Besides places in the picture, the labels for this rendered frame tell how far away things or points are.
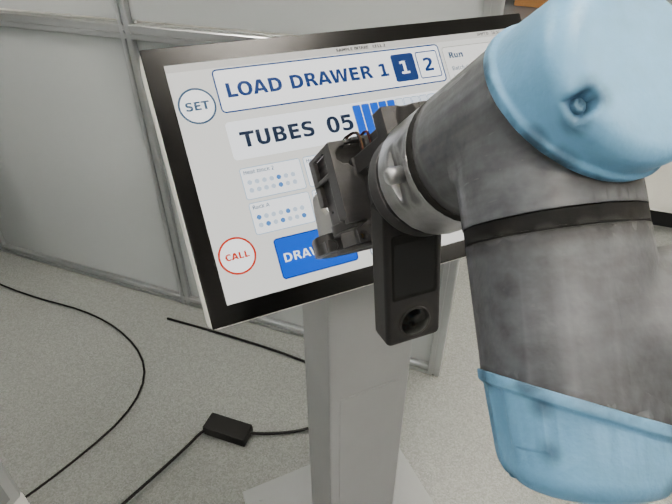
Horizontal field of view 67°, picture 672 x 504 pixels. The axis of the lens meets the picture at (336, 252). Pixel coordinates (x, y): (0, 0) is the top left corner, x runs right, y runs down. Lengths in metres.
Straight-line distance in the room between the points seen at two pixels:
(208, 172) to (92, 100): 1.33
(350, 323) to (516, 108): 0.62
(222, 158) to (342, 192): 0.24
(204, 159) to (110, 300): 1.70
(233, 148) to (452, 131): 0.38
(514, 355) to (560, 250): 0.04
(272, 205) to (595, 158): 0.42
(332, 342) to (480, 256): 0.60
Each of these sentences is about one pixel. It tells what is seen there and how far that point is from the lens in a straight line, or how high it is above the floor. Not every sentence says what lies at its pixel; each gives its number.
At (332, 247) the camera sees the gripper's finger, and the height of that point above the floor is 1.11.
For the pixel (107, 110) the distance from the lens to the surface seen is 1.86.
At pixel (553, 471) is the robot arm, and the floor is 1.16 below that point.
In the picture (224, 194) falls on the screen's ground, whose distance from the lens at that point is 0.57.
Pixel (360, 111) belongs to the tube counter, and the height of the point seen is 1.12.
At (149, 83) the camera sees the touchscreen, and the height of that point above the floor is 1.17.
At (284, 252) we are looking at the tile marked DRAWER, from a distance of 0.57.
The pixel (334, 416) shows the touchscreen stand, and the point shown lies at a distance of 0.94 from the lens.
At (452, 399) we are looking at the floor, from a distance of 1.75.
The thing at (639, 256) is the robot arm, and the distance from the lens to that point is 0.22.
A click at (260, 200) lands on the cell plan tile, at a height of 1.06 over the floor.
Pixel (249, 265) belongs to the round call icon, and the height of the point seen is 1.01.
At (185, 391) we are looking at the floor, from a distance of 1.80.
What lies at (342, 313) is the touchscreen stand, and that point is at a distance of 0.76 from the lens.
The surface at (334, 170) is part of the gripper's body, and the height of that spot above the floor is 1.17.
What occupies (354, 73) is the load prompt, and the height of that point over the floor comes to 1.16.
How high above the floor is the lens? 1.33
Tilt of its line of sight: 35 degrees down
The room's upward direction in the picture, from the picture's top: straight up
